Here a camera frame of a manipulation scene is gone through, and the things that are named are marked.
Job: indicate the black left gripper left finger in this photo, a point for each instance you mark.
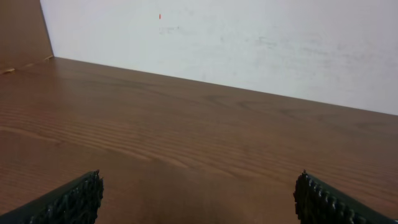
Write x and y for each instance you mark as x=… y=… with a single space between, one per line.
x=76 y=202

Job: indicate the brown cardboard side panel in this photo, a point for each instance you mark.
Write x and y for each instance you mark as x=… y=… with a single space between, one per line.
x=24 y=36

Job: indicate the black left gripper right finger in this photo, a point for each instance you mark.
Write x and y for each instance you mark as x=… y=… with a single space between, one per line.
x=319 y=203

